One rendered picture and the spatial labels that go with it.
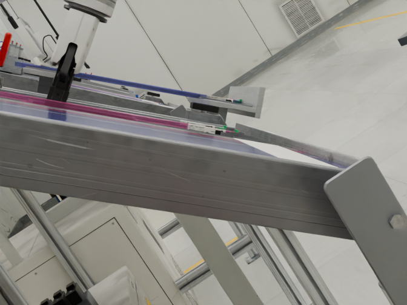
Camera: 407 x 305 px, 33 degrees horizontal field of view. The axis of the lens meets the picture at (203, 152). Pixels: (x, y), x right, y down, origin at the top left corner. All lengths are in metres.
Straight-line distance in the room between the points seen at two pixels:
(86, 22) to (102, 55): 7.54
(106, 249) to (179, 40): 6.78
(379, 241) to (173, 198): 0.18
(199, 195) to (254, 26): 8.32
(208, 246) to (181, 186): 0.99
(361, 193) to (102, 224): 1.55
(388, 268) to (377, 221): 0.04
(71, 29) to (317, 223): 0.64
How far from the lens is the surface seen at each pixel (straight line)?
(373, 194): 0.60
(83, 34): 1.15
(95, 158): 0.60
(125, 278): 1.26
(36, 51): 5.73
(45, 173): 0.61
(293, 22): 9.04
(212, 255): 1.60
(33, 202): 2.05
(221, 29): 8.83
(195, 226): 1.58
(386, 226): 0.61
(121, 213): 2.09
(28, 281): 2.14
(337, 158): 0.74
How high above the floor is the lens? 0.93
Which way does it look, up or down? 9 degrees down
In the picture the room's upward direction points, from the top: 32 degrees counter-clockwise
